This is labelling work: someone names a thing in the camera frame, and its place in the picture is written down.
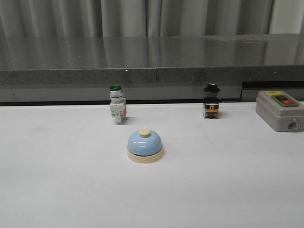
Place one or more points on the blue and cream desk bell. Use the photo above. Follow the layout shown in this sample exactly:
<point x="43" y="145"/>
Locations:
<point x="145" y="146"/>

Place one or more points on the grey granite counter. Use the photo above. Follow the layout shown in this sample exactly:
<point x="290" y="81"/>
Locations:
<point x="73" y="71"/>

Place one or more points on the grey curtain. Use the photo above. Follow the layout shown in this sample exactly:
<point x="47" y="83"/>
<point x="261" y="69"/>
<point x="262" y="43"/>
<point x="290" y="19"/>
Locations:
<point x="148" y="18"/>

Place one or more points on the green pushbutton switch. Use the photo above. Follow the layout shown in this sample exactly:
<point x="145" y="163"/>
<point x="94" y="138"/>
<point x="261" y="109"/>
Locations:
<point x="117" y="104"/>

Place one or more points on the black selector switch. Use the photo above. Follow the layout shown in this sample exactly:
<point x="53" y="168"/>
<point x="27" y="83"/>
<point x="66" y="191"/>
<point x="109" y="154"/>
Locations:
<point x="211" y="102"/>

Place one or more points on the grey power switch box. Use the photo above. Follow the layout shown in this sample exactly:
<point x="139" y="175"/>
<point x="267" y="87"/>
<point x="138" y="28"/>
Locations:
<point x="281" y="111"/>

